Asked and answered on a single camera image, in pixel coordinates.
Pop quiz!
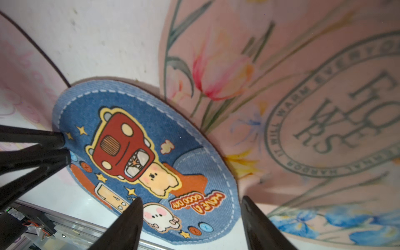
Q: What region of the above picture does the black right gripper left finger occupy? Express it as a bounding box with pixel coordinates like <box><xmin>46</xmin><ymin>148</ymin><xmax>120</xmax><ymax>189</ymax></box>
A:
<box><xmin>89</xmin><ymin>198</ymin><xmax>143</xmax><ymax>250</ymax></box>

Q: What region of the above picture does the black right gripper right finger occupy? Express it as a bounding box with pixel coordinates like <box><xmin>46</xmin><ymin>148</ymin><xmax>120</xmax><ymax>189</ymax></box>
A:
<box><xmin>241</xmin><ymin>196</ymin><xmax>296</xmax><ymax>250</ymax></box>

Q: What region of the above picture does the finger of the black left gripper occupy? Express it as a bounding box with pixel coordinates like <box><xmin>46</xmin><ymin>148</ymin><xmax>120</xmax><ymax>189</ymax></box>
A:
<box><xmin>1</xmin><ymin>149</ymin><xmax>71</xmax><ymax>210</ymax></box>
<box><xmin>1</xmin><ymin>125</ymin><xmax>65</xmax><ymax>149</ymax></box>

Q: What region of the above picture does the blue toast cartoon coaster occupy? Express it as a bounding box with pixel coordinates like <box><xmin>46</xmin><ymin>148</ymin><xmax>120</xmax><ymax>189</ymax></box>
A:
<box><xmin>52</xmin><ymin>80</ymin><xmax>240</xmax><ymax>245</ymax></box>

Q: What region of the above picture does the pink unicorn coaster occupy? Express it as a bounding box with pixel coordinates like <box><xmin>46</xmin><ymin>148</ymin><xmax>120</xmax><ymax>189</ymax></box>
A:
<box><xmin>1</xmin><ymin>14</ymin><xmax>70</xmax><ymax>131</ymax></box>

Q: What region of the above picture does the beige wave pattern coaster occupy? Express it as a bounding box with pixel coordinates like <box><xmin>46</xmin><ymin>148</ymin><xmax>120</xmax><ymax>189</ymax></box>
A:
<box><xmin>159</xmin><ymin>1</ymin><xmax>400</xmax><ymax>250</ymax></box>

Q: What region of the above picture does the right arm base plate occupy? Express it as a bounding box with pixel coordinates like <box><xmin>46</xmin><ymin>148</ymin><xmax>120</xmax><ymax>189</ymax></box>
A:
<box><xmin>1</xmin><ymin>204</ymin><xmax>56</xmax><ymax>250</ymax></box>

